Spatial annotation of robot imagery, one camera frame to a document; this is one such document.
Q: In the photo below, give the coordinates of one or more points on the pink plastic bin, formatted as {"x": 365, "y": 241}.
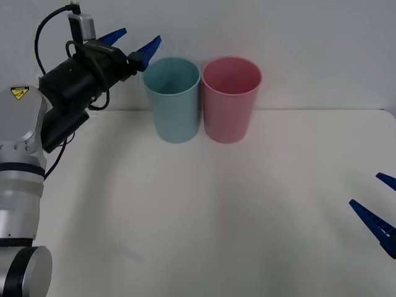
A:
{"x": 227, "y": 116}

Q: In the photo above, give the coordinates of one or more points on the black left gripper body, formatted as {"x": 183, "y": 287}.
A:
{"x": 108, "y": 63}

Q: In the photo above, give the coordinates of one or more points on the pale blue plastic bin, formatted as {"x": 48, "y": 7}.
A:
{"x": 174, "y": 114}

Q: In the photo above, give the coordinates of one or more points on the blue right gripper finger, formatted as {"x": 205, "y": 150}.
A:
{"x": 376, "y": 223}
{"x": 388, "y": 180}

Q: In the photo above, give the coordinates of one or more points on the silver and black left arm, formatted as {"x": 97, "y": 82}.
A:
{"x": 18, "y": 123}

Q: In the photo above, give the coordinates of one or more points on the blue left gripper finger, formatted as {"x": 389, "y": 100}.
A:
{"x": 113, "y": 37}
{"x": 145, "y": 54}

